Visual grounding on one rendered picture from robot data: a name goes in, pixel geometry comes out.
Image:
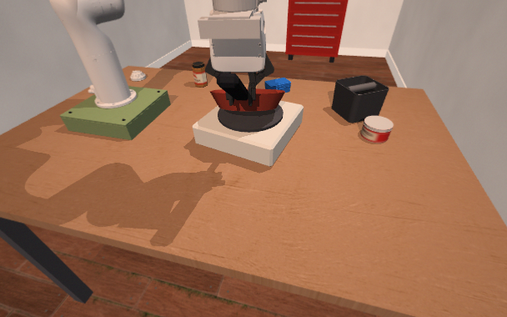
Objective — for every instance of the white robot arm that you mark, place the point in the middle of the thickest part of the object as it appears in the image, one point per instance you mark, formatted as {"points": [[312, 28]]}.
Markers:
{"points": [[96, 50]]}

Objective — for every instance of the blue rectangular box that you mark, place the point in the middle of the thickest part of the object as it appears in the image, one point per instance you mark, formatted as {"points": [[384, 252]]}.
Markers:
{"points": [[278, 84]]}

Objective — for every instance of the small red and white tin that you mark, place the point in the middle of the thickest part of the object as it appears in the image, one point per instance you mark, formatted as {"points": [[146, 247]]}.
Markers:
{"points": [[376, 129]]}

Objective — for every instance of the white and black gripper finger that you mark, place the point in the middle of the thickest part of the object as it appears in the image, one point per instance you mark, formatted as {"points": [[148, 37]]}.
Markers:
{"points": [[254, 79], [209, 69]]}

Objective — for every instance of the small spice jar with black lid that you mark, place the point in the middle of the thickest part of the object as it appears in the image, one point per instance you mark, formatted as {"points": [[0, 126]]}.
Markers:
{"points": [[199, 74]]}

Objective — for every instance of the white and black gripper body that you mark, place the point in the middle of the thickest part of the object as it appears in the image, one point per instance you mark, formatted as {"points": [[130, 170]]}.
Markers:
{"points": [[240, 55]]}

